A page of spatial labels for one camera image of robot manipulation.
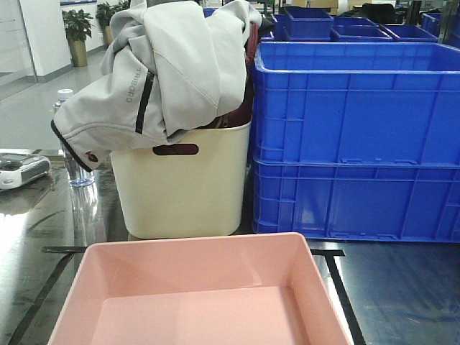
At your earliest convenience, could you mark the potted plant gold pot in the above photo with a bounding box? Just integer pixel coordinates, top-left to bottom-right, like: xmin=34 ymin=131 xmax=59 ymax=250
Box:
xmin=61 ymin=9 xmax=93 ymax=67

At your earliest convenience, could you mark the small blue bin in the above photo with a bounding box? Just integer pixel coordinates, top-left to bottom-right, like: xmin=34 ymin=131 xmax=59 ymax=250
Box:
xmin=380 ymin=24 xmax=438 ymax=43
xmin=330 ymin=17 xmax=393 ymax=42

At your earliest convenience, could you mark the upper large blue crate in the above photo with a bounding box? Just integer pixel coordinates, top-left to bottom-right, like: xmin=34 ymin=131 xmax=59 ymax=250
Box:
xmin=253 ymin=42 xmax=459 ymax=165

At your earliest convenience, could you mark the large blue crate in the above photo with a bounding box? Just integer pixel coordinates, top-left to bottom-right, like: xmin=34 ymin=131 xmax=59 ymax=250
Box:
xmin=253 ymin=42 xmax=459 ymax=165
xmin=252 ymin=160 xmax=459 ymax=243

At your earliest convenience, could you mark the small blue bin raised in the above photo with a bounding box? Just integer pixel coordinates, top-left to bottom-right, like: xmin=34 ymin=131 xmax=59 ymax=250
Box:
xmin=285 ymin=6 xmax=334 ymax=41

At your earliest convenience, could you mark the cream plastic basket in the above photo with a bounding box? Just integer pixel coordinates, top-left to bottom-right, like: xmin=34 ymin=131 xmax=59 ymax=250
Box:
xmin=111 ymin=123 xmax=251 ymax=239

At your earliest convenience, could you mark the clear water bottle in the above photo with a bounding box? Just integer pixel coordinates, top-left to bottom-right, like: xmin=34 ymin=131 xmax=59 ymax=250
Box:
xmin=51 ymin=88 xmax=95 ymax=188

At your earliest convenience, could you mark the small blue bin middle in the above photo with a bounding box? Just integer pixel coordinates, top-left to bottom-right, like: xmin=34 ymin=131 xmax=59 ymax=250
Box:
xmin=330 ymin=17 xmax=393 ymax=42

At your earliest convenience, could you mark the pink plastic bin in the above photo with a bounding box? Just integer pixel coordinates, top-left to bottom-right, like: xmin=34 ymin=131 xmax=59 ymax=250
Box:
xmin=49 ymin=233 xmax=349 ymax=344

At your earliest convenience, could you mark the grey jacket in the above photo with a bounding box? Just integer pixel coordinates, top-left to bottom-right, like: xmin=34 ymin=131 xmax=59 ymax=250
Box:
xmin=52 ymin=1 xmax=262 ymax=171

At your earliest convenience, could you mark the white handheld device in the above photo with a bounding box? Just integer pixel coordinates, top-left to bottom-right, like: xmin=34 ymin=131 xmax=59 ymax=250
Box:
xmin=1 ymin=152 xmax=51 ymax=190

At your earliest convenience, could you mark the small blue bin right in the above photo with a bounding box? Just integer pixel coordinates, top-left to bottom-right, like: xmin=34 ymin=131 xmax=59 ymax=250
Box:
xmin=380 ymin=24 xmax=438 ymax=43

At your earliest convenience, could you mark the lower large blue crate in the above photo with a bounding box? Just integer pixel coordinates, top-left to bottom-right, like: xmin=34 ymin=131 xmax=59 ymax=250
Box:
xmin=252 ymin=160 xmax=459 ymax=243

